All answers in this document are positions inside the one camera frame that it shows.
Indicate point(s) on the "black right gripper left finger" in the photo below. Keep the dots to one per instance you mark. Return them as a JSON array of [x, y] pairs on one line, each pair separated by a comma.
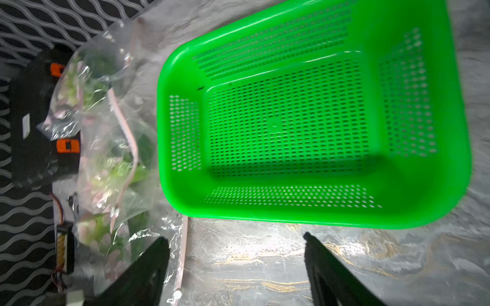
[[142, 283]]

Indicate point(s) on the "small connector board with wires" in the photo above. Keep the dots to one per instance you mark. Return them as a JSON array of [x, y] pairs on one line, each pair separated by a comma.
[[65, 248]]

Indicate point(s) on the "green perforated plastic basket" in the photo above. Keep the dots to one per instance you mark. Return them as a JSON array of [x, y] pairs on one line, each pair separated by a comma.
[[339, 113]]

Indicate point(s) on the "zip-top bag with cabbage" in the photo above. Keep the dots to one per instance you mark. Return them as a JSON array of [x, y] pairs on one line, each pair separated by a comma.
[[105, 62], [105, 255], [118, 171]]

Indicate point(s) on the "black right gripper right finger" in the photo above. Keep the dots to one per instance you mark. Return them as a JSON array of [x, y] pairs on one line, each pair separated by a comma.
[[332, 283]]

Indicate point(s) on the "black tool case orange latches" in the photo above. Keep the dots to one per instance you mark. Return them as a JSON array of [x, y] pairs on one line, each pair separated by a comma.
[[35, 159]]

